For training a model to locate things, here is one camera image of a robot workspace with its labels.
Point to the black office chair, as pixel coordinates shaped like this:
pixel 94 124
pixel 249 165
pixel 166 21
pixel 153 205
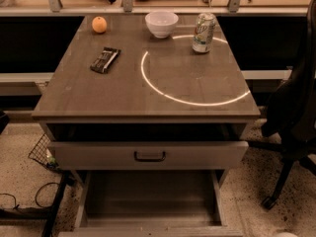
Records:
pixel 291 111

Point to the black snack bar packet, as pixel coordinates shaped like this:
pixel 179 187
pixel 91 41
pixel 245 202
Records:
pixel 104 61

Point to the grey drawer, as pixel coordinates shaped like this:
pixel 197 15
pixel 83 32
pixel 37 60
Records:
pixel 148 155
pixel 151 204

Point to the green soda can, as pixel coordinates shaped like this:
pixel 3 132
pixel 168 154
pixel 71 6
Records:
pixel 203 34

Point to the black table leg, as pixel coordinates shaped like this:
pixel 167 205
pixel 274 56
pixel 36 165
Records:
pixel 55 205

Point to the orange fruit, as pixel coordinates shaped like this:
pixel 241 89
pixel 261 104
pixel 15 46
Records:
pixel 99 25

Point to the black wire basket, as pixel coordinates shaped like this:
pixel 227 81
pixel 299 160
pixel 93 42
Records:
pixel 41 154

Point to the grey top drawer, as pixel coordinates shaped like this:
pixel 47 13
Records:
pixel 148 155

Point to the grey wooden drawer cabinet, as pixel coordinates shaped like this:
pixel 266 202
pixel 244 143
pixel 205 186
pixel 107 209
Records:
pixel 156 90

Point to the white bowl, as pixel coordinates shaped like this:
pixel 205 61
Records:
pixel 161 23

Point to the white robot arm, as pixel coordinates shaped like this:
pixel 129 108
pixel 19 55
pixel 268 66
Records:
pixel 284 234

